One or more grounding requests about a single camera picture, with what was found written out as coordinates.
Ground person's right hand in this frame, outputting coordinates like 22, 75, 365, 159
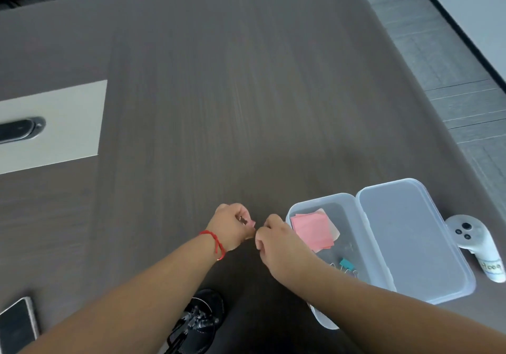
255, 214, 319, 283

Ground person's left hand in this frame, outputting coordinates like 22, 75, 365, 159
205, 203, 257, 253

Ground person's right forearm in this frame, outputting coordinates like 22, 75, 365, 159
283, 256, 506, 354

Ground person's left forearm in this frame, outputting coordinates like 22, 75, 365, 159
18, 234, 227, 354

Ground pink sticky notes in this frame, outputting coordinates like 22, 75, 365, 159
290, 208, 341, 254

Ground clear plastic box with lid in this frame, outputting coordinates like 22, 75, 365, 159
285, 178, 477, 331

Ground white handheld controller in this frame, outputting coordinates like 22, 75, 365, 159
445, 214, 506, 284

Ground black smartphone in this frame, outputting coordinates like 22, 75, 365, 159
0, 296, 40, 354

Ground red string bracelet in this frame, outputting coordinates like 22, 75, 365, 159
198, 230, 226, 262

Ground white table cable cover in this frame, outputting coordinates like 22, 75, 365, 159
0, 79, 108, 175

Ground black recessed cover handle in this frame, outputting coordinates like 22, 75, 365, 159
0, 116, 47, 145

